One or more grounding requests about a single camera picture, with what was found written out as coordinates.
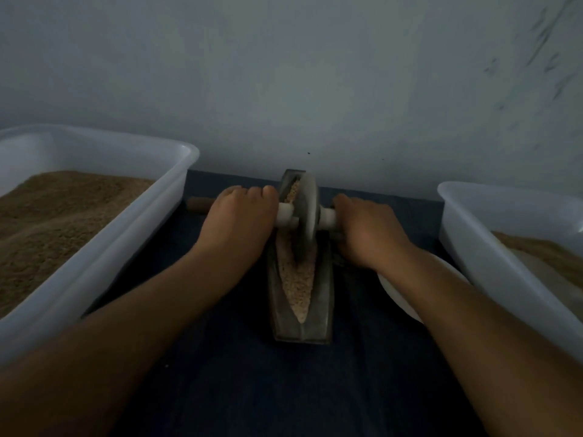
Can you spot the person's left forearm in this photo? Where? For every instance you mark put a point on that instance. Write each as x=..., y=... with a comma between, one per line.
x=91, y=364

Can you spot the dark blue table cloth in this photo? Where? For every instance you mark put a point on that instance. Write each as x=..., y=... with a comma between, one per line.
x=228, y=400

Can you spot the boat-shaped metal grinding trough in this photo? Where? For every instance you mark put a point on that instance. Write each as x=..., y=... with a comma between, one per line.
x=305, y=330

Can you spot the person's left hand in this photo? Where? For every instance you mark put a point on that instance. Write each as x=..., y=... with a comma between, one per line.
x=235, y=223

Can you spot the white round plate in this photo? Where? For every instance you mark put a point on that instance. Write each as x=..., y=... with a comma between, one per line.
x=401, y=291

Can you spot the person's right hand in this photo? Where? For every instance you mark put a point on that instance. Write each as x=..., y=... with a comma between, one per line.
x=369, y=232

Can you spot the large brown grain heap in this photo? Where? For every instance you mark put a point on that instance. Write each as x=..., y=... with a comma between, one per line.
x=45, y=236
x=545, y=250

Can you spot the white plastic tub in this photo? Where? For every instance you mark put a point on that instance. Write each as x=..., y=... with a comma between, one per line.
x=506, y=282
x=137, y=236

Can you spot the person's right forearm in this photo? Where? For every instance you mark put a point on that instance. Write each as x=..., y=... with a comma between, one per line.
x=492, y=359

